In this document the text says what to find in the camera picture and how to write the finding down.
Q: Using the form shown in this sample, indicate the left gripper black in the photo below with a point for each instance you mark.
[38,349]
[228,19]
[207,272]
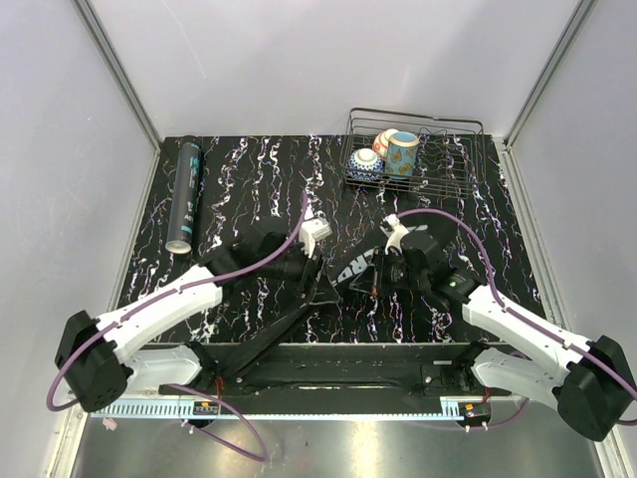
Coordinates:
[305,286]

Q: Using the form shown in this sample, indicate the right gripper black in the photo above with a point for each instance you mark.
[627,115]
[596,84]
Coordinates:
[367,281]

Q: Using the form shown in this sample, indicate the black Crossway racket bag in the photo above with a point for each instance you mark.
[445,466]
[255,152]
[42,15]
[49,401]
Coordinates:
[298,318]

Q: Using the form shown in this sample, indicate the black shuttlecock tube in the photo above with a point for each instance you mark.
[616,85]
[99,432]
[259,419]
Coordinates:
[184,196]

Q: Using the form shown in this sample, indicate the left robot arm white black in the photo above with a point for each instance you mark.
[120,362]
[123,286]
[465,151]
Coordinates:
[101,358]

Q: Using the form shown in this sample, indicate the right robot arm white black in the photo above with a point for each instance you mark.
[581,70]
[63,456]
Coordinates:
[588,383]

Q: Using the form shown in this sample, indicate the blue white patterned bowl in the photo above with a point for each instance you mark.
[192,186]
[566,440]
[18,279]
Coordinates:
[365,164]

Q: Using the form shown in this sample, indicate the light blue butterfly cup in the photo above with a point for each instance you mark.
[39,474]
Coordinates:
[401,154]

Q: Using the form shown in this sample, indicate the red white patterned cup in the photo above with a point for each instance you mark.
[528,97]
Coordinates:
[381,141]

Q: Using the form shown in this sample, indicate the small pink object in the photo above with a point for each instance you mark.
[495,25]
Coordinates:
[109,424]

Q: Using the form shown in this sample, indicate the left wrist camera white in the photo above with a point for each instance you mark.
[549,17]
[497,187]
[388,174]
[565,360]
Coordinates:
[312,232]

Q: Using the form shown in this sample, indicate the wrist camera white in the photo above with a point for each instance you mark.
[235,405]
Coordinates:
[312,232]
[396,231]

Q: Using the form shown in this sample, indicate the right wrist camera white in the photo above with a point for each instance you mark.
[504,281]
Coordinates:
[396,231]

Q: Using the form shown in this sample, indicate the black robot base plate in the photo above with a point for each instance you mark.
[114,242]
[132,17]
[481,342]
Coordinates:
[327,379]

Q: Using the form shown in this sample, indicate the dark wire dish rack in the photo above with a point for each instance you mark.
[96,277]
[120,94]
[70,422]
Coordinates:
[450,159]

